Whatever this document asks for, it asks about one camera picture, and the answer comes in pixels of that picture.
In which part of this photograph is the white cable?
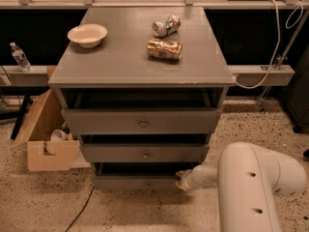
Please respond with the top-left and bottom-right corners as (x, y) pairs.
(234, 0), (304, 90)

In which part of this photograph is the grey bottom drawer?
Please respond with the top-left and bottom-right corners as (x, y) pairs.
(92, 162), (198, 190)

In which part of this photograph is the grey drawer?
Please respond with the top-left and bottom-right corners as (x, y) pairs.
(81, 144), (209, 162)
(92, 162), (198, 190)
(62, 108), (221, 134)

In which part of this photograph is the dark cabinet at right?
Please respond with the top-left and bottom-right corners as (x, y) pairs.
(280, 45), (309, 133)

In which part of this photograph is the white cup in box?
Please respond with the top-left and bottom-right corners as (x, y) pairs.
(50, 130), (68, 141)

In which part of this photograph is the open cardboard box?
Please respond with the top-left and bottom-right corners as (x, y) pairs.
(12, 89), (88, 172)

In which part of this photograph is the crushed orange soda can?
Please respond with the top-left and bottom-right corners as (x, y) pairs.
(147, 38), (183, 61)

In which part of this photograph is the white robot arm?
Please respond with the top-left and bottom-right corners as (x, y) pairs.
(177, 142), (307, 232)

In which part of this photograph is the black floor cable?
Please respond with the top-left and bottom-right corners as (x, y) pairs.
(64, 186), (96, 232)

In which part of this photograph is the clear plastic water bottle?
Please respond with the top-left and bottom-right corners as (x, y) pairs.
(10, 43), (31, 73)

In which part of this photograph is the crushed silver green can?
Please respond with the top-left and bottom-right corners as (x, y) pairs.
(153, 14), (181, 38)

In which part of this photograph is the white bowl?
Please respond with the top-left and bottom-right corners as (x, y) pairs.
(68, 24), (107, 48)

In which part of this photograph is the metal stand pole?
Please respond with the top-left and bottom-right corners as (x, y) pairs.
(256, 9), (309, 113)

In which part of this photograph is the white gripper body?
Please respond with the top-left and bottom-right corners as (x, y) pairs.
(181, 169), (201, 191)

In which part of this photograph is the grey drawer cabinet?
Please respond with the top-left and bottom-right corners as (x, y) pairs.
(47, 6), (237, 179)

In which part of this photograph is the grey top drawer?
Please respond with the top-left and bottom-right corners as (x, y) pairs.
(62, 108), (221, 134)

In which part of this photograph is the grey metal rail beam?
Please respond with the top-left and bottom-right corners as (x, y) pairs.
(0, 65), (295, 86)

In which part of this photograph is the grey middle drawer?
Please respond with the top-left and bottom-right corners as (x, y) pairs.
(81, 144), (209, 162)

